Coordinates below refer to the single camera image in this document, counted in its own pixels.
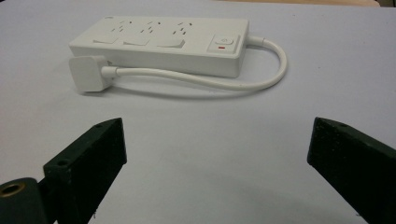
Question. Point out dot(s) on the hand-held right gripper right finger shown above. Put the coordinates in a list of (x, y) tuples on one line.
[(355, 168)]

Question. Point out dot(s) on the white power strip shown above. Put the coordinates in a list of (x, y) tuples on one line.
[(174, 46)]

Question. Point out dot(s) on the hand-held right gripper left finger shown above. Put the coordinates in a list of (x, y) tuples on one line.
[(85, 168)]

